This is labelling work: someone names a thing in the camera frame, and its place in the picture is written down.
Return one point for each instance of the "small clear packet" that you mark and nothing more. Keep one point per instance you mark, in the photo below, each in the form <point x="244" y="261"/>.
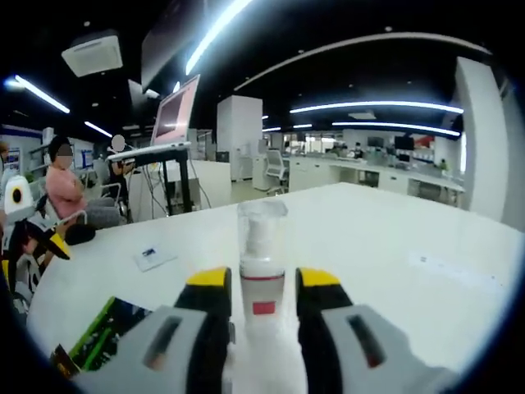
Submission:
<point x="156" y="258"/>

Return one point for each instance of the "white skincare spray bottle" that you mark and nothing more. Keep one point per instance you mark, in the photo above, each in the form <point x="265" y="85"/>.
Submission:
<point x="262" y="287"/>

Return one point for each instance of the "person's patterned shorts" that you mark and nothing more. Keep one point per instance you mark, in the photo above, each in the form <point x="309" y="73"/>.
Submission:
<point x="35" y="281"/>

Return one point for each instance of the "long ceiling light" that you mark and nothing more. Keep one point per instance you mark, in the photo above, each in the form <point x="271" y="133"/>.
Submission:
<point x="213" y="37"/>

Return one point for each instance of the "ceiling air conditioner unit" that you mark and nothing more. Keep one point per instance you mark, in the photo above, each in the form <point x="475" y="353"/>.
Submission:
<point x="92" y="55"/>

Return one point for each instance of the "black monitor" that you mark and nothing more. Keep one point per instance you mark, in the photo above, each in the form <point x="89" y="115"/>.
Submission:
<point x="404" y="143"/>

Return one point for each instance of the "white office chair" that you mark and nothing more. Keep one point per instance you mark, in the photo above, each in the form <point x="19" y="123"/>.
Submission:
<point x="275" y="164"/>

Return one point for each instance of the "gold skincare sachet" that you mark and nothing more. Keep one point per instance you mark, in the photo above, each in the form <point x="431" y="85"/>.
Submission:
<point x="61" y="361"/>

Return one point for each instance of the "white lab counter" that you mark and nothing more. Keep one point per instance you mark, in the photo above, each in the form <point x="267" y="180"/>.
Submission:
<point x="320" y="172"/>

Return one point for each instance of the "green black skincare sachet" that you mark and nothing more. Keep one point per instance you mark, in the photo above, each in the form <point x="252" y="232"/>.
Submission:
<point x="106" y="328"/>

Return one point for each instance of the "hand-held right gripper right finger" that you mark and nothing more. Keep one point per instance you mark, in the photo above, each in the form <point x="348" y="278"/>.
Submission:
<point x="324" y="340"/>

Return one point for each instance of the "grey cushioned chair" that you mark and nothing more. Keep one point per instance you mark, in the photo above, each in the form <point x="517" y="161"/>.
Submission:
<point x="102" y="213"/>

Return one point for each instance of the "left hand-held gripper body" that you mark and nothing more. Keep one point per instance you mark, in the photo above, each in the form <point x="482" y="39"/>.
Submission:
<point x="18" y="205"/>

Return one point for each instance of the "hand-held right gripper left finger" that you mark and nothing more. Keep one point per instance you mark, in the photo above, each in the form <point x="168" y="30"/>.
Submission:
<point x="197" y="336"/>

